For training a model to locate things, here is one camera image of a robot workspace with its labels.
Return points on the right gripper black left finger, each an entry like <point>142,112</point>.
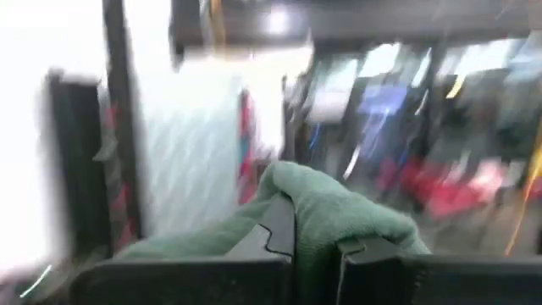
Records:
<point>277,229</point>

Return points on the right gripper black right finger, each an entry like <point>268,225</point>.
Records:
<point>368,264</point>

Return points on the green terry cloth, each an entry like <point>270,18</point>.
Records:
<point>334,203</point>

